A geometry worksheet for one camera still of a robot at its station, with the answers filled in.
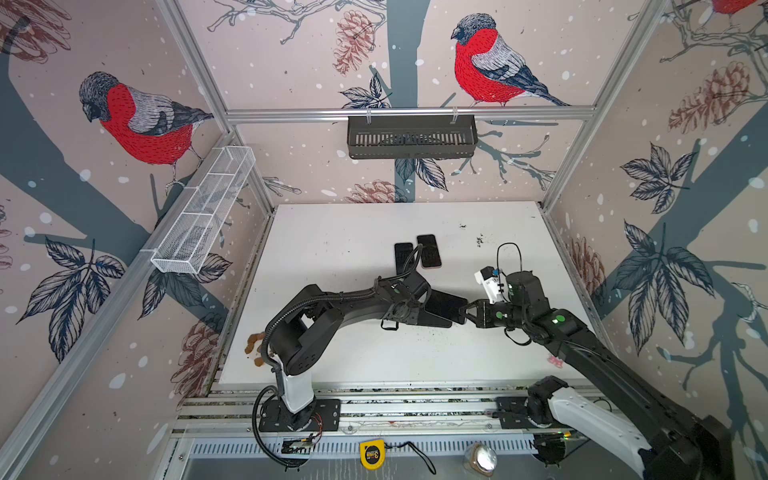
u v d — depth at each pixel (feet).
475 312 2.29
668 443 1.29
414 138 3.44
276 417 2.38
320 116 5.89
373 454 2.19
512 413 2.40
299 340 1.54
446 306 2.79
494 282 2.34
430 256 3.50
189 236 2.39
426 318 2.69
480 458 1.94
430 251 3.57
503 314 2.18
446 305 2.79
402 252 3.42
